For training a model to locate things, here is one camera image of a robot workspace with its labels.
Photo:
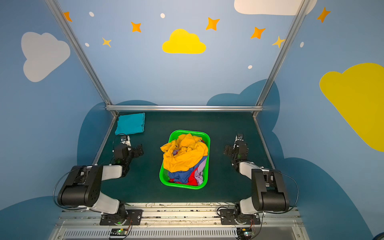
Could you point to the green plastic laundry basket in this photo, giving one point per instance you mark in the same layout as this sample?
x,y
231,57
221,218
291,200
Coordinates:
x,y
186,180

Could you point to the yellow printed t-shirt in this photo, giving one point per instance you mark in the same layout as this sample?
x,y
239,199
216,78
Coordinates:
x,y
183,153

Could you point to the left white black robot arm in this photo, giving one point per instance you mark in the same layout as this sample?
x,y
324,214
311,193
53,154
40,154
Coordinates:
x,y
82,187

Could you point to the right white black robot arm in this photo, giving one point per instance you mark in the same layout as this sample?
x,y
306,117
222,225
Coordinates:
x,y
268,189

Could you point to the folded teal t-shirt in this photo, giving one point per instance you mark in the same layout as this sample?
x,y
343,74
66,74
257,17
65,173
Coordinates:
x,y
130,124

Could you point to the lavender t-shirt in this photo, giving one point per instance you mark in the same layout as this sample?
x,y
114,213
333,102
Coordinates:
x,y
199,171

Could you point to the red t-shirt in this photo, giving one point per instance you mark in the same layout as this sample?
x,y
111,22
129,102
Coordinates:
x,y
195,177

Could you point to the blue t-shirt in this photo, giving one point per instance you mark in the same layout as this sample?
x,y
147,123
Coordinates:
x,y
183,176

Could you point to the left green circuit board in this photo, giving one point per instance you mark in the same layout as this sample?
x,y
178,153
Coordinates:
x,y
118,234

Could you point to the green circuit board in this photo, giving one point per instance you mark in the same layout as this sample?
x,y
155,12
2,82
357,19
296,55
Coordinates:
x,y
118,234
244,234

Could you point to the right green circuit board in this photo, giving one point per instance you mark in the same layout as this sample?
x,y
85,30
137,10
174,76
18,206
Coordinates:
x,y
244,234

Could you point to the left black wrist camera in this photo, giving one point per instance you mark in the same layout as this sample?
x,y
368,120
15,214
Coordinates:
x,y
137,152

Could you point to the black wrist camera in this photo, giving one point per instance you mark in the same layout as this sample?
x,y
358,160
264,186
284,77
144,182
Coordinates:
x,y
229,151
137,152

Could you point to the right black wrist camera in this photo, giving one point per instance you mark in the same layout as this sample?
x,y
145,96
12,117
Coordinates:
x,y
229,151

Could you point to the horizontal aluminium frame bar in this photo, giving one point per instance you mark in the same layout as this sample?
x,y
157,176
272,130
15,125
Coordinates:
x,y
150,108

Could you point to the right side table rail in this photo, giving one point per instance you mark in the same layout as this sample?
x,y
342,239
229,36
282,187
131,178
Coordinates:
x,y
263,142

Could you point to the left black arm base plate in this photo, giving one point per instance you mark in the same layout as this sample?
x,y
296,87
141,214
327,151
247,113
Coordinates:
x,y
126,218

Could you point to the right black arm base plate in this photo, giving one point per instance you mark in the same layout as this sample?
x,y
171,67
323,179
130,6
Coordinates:
x,y
233,217

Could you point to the aluminium mounting rail base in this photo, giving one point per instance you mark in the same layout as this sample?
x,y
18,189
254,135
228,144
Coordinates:
x,y
179,221

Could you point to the right aluminium frame post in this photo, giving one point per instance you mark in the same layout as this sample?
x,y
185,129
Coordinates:
x,y
290,37

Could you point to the aluminium frame post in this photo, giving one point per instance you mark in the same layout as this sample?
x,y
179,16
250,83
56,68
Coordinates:
x,y
290,37
64,24

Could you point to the left aluminium frame post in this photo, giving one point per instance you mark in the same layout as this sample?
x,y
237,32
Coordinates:
x,y
64,24

